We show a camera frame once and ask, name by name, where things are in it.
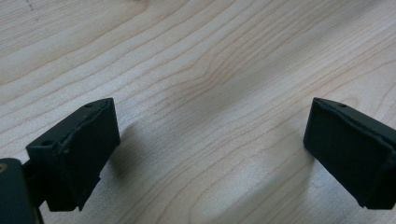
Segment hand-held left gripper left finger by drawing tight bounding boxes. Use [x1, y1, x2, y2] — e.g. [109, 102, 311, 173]
[25, 97, 121, 213]

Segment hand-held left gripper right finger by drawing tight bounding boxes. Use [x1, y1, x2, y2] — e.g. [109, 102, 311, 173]
[303, 97, 396, 210]

